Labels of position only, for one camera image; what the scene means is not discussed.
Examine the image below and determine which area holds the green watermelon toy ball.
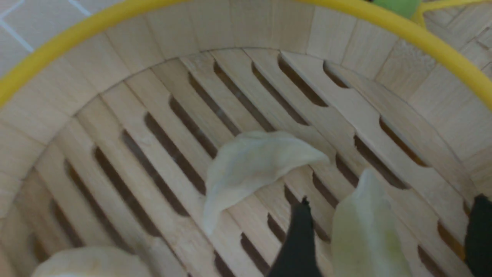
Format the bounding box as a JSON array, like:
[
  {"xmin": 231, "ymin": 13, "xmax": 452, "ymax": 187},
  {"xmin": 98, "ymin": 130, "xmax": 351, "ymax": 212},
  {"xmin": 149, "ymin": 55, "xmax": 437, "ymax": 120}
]
[{"xmin": 368, "ymin": 0, "xmax": 422, "ymax": 19}]

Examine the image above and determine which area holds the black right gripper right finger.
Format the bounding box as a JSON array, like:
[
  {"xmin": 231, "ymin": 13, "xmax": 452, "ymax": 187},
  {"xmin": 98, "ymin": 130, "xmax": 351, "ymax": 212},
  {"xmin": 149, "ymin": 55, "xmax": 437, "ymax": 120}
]
[{"xmin": 464, "ymin": 194, "xmax": 492, "ymax": 277}]

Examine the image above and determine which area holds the pale green dumpling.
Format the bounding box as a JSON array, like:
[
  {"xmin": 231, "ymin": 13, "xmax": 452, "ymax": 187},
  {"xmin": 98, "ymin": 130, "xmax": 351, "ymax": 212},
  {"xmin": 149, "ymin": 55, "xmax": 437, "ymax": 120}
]
[{"xmin": 331, "ymin": 169, "xmax": 412, "ymax": 277}]

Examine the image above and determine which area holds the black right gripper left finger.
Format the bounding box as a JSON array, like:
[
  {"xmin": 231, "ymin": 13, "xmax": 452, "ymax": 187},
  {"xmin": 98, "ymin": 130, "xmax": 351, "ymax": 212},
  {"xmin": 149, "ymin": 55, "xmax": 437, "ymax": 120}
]
[{"xmin": 267, "ymin": 196, "xmax": 322, "ymax": 277}]

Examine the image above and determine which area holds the bamboo steamer tray yellow rim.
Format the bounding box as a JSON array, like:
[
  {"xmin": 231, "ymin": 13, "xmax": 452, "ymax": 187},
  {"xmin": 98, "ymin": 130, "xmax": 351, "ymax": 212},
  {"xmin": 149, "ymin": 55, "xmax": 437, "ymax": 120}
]
[{"xmin": 1, "ymin": 0, "xmax": 491, "ymax": 277}]

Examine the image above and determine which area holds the bamboo steamer lid yellow rim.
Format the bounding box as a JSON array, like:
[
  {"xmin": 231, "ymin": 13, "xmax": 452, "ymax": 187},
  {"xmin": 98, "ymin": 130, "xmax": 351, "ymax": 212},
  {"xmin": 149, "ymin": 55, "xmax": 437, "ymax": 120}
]
[{"xmin": 412, "ymin": 0, "xmax": 492, "ymax": 77}]

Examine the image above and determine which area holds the white dumpling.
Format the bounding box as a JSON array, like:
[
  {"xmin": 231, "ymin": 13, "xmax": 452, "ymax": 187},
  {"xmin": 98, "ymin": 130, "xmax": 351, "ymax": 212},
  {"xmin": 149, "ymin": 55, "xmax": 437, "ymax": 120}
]
[
  {"xmin": 203, "ymin": 131, "xmax": 329, "ymax": 235},
  {"xmin": 31, "ymin": 247, "xmax": 152, "ymax": 277}
]

